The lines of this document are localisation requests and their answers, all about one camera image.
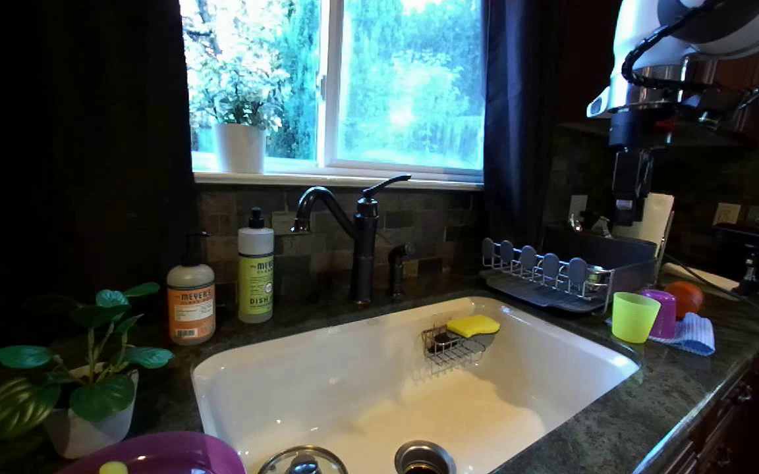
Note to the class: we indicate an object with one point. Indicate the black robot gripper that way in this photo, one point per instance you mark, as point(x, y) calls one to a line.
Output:
point(627, 139)

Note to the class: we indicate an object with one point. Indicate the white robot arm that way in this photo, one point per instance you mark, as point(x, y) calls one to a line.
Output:
point(648, 91)

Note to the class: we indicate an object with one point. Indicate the stainless steel dish rack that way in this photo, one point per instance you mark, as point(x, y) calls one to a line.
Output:
point(569, 271)

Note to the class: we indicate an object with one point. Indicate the dark navy curtain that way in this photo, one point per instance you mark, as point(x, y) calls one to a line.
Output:
point(520, 42)

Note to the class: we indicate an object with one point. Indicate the orange fruit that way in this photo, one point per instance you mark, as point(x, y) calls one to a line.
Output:
point(688, 295)

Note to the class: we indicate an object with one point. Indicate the lime green plastic cup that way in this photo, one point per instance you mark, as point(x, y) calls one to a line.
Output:
point(634, 318)

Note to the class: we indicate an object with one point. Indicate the purple plastic cup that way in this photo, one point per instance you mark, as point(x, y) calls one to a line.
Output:
point(663, 311)

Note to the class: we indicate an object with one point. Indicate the yellow sponge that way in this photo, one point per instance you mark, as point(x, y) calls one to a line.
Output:
point(472, 324)

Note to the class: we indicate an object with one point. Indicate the dark side sprayer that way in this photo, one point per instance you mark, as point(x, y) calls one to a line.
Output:
point(397, 258)

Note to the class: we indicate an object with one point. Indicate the dark bronze faucet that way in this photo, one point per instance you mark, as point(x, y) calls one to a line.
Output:
point(362, 228)

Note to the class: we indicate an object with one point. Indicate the white kitchen sink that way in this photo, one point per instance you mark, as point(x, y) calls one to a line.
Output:
point(365, 387)

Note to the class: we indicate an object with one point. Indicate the metal sink drain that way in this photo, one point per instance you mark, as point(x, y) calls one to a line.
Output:
point(423, 456)

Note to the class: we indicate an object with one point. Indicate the white pot window plant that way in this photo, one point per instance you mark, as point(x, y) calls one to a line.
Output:
point(240, 120)

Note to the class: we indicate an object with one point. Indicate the green soap bottle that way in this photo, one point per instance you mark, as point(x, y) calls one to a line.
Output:
point(254, 269)

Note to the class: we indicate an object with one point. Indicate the metal sink strainer lid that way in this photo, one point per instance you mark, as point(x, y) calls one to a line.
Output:
point(303, 460)

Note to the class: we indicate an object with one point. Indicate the green potted houseplant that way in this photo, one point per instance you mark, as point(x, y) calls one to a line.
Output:
point(89, 403)

